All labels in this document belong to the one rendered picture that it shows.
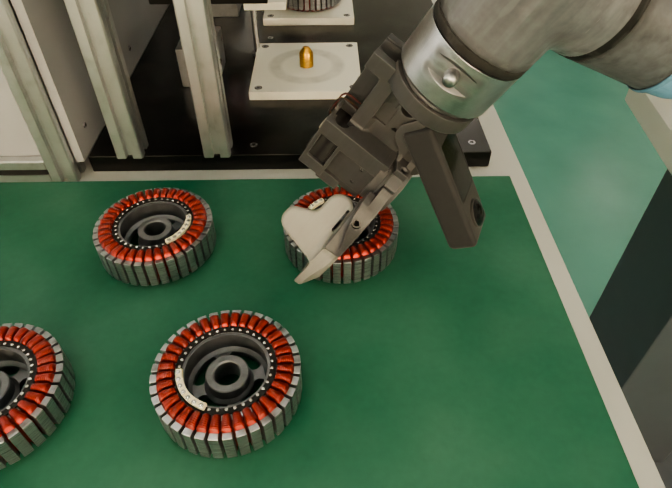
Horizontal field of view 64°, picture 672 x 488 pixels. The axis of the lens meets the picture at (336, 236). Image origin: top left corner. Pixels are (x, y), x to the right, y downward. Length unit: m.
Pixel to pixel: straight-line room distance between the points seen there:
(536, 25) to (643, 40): 0.07
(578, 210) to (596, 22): 1.55
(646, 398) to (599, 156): 1.21
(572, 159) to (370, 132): 1.72
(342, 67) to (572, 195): 1.29
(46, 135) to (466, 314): 0.48
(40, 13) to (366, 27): 0.51
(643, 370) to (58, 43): 0.97
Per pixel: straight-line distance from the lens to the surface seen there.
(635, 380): 1.09
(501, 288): 0.53
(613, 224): 1.89
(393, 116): 0.42
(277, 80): 0.77
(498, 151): 0.71
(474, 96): 0.37
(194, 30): 0.58
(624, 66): 0.40
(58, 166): 0.70
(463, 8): 0.35
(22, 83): 0.65
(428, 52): 0.37
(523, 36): 0.35
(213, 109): 0.61
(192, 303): 0.51
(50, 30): 0.65
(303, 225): 0.46
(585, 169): 2.09
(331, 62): 0.81
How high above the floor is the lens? 1.13
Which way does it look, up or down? 44 degrees down
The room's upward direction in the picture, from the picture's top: straight up
